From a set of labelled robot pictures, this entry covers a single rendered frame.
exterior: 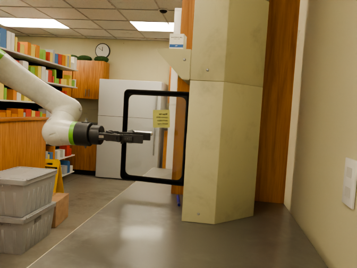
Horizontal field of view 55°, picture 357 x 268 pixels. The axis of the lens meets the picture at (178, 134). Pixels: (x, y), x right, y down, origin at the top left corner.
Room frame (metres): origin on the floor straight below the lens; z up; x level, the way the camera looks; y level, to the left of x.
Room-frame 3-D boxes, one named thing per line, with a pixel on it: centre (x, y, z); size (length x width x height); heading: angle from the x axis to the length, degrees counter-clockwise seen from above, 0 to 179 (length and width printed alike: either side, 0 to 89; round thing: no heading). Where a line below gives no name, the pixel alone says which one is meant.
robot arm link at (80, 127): (1.32, 0.36, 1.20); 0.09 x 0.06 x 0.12; 174
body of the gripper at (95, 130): (1.32, 0.29, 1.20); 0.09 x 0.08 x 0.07; 84
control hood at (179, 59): (1.30, 0.01, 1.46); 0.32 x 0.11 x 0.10; 173
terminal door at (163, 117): (1.48, 0.10, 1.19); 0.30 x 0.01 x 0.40; 76
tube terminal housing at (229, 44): (1.28, -0.17, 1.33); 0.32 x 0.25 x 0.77; 173
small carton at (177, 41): (1.22, 0.02, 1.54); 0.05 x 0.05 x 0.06; 78
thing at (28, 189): (3.14, 1.42, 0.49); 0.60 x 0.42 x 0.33; 173
